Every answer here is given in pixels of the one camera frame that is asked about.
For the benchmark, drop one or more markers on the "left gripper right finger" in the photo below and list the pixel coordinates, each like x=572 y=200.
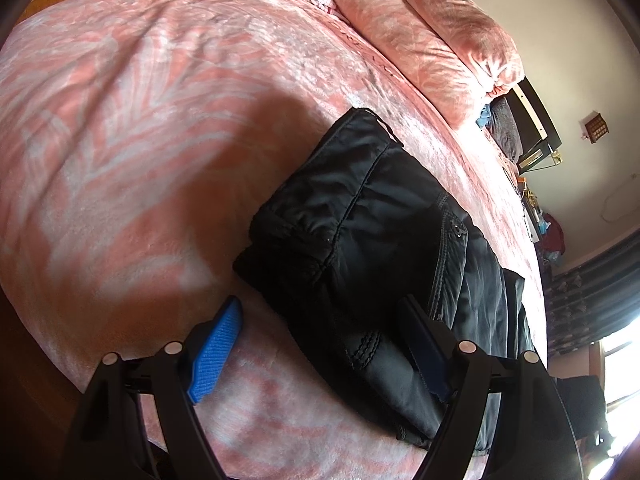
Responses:
x=533 y=438

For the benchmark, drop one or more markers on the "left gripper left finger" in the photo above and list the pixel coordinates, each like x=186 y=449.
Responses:
x=136 y=419

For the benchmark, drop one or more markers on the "black pants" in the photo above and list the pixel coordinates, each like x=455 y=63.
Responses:
x=359 y=236

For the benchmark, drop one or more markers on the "dark patterned curtain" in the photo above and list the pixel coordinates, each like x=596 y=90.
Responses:
x=594 y=300

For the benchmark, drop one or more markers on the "red cloth item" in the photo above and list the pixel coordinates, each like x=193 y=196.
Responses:
x=553 y=238

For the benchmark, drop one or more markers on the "black bed headboard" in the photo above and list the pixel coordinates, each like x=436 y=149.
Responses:
x=539 y=138

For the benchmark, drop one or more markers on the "grey folded cloth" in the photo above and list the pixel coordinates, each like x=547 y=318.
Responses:
x=504 y=129

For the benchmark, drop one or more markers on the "pink patterned bed blanket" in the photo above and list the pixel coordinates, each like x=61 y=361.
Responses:
x=139 y=137

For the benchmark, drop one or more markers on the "rolled pink quilt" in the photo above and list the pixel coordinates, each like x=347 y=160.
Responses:
x=453 y=52

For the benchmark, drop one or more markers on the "small brown wall ornament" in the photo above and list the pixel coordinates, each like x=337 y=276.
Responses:
x=595 y=128

